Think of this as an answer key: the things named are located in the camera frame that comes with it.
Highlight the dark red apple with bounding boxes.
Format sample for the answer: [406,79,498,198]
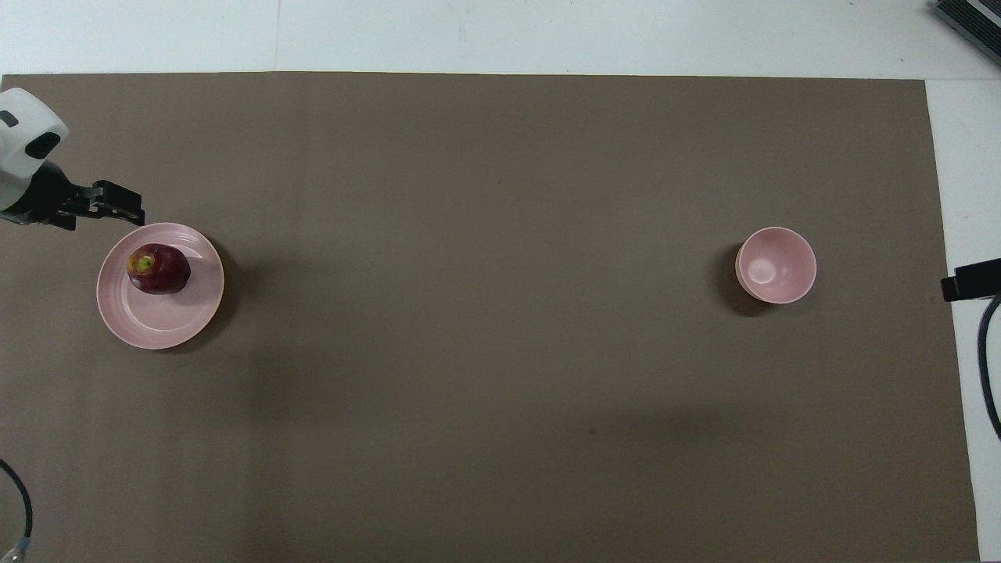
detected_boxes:
[127,243,192,296]

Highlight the pink bowl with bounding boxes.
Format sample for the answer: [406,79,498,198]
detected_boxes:
[734,226,817,305]

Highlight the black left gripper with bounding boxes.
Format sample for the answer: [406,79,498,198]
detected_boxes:
[0,160,146,232]

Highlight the pink plate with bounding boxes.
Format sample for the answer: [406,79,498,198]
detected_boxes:
[96,222,225,350]

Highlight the grey ribbed device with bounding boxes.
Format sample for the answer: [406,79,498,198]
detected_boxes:
[931,0,1001,66]

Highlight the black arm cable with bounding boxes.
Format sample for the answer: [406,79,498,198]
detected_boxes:
[978,291,1001,440]
[0,459,34,563]

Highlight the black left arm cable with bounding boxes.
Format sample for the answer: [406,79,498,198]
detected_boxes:
[0,459,34,563]

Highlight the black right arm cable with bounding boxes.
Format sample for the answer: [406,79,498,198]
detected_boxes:
[978,291,1001,440]

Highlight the brown table mat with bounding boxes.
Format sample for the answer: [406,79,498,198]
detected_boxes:
[0,72,981,563]

